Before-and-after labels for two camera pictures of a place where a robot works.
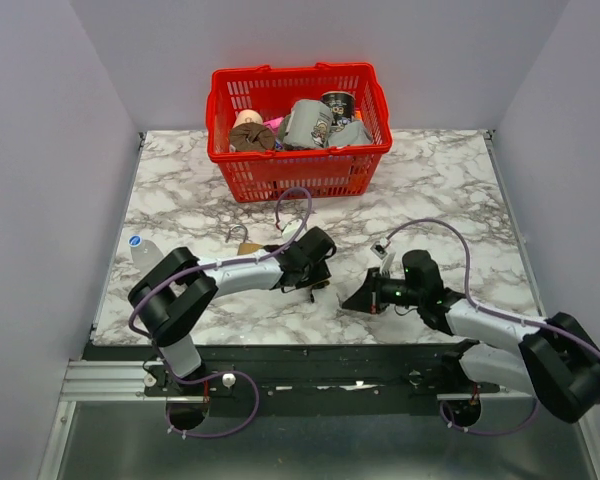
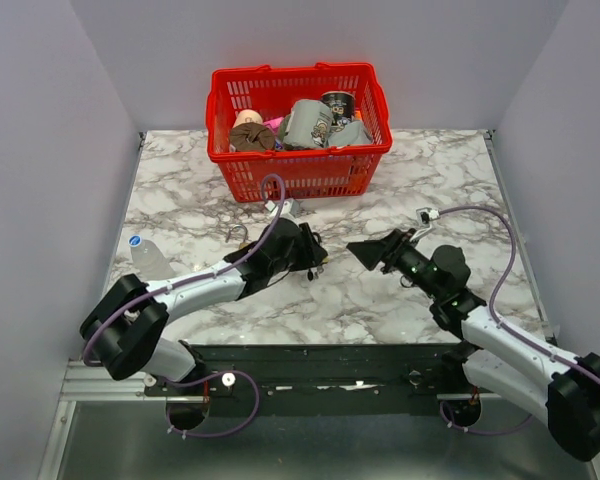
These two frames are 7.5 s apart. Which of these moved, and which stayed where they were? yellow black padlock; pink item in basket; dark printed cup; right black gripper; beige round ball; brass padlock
Moved: yellow black padlock; right black gripper
Stayed: pink item in basket; beige round ball; brass padlock; dark printed cup
